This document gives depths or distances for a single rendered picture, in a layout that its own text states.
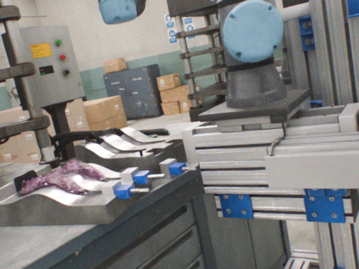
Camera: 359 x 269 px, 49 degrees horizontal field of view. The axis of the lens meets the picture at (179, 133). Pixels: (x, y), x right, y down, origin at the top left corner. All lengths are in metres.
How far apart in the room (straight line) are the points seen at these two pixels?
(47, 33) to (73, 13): 7.85
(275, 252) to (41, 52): 1.54
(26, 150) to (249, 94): 4.95
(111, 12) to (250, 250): 1.32
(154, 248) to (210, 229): 0.32
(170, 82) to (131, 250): 7.06
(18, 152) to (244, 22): 5.22
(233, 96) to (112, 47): 8.49
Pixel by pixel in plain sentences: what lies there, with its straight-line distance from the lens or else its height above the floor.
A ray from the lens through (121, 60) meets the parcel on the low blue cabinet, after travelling 8.82.
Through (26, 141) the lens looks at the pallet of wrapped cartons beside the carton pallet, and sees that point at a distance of 5.66.
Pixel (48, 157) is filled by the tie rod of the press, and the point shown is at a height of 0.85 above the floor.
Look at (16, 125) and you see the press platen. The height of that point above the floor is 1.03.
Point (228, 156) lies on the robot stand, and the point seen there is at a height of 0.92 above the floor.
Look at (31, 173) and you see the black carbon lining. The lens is 1.40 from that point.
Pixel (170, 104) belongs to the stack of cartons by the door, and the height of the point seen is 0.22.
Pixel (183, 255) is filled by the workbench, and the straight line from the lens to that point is 1.47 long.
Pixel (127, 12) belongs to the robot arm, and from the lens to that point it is 0.85.
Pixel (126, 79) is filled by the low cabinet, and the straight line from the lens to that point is 8.63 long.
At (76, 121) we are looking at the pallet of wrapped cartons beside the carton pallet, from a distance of 5.48.
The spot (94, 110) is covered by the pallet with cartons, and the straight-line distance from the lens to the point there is 6.02.
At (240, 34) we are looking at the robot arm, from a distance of 0.79.
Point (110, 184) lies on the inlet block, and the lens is 1.10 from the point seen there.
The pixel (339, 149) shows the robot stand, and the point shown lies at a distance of 0.82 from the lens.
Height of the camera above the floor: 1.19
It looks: 11 degrees down
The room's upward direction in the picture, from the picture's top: 12 degrees counter-clockwise
